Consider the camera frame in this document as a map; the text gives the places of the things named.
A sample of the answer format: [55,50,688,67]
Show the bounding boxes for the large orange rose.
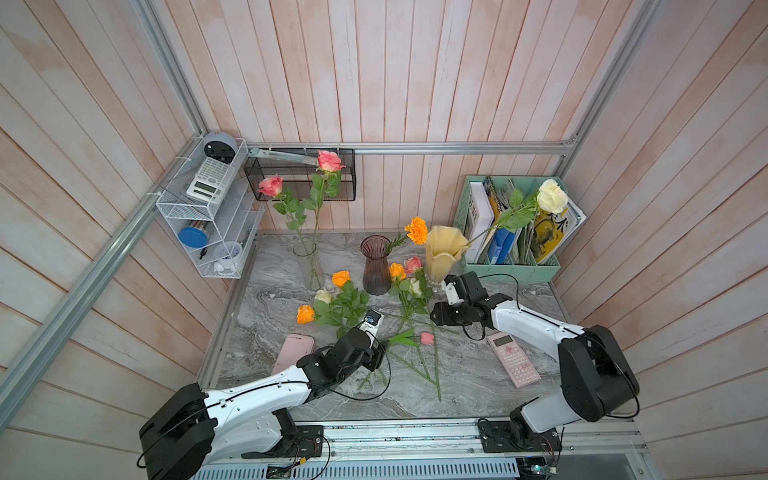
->
[295,304,361,337]

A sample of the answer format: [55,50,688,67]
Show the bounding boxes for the white cup on shelf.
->
[213,241,243,274]

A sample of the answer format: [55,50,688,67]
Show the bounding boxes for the black wire basket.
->
[244,148,357,202]

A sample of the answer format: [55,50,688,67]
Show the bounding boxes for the white book in organizer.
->
[464,182,495,264]

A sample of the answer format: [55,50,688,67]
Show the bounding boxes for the pink tulip flower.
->
[388,329,435,347]

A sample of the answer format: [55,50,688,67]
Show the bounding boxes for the green file organizer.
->
[453,175,560,282]

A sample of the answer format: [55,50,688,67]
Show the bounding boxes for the purple glass vase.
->
[360,234,392,296]

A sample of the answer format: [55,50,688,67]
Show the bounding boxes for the white wire shelf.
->
[156,135,264,279]

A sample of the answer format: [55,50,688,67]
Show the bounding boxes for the white calculator on shelf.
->
[186,157,236,204]

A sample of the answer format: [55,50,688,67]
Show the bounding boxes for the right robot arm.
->
[430,294,640,451]

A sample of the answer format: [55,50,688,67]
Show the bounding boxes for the pink rose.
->
[395,256,445,402]
[304,150,343,241]

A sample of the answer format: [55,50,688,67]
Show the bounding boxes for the yellow glass vase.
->
[425,225,469,284]

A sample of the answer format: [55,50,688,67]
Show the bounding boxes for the orange marigold flower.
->
[384,217,428,255]

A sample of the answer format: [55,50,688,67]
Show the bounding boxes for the pink pencil case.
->
[271,334,315,375]

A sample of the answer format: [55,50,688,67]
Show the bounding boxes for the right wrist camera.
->
[441,272,488,306]

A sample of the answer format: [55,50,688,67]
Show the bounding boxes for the small orange rose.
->
[332,270,351,288]

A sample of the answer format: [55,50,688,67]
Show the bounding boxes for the cream white rose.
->
[469,179,569,244]

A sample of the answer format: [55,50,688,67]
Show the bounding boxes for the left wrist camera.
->
[357,309,384,338]

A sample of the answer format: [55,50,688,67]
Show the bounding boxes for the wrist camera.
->
[357,309,384,338]
[441,272,488,306]

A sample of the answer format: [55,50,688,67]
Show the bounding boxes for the yellow magazine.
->
[530,200,588,265]

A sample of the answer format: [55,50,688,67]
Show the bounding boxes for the pink calculator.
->
[487,332,541,388]

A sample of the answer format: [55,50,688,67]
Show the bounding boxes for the clear glass vase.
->
[293,240,324,291]

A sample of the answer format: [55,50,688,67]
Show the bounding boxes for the pink rose flower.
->
[258,175,322,289]

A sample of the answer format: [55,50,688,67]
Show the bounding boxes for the blue lid jar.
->
[178,220,209,249]

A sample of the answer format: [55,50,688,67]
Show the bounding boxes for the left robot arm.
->
[137,327,388,479]

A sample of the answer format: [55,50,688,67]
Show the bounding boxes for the round black white device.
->
[203,132,238,164]

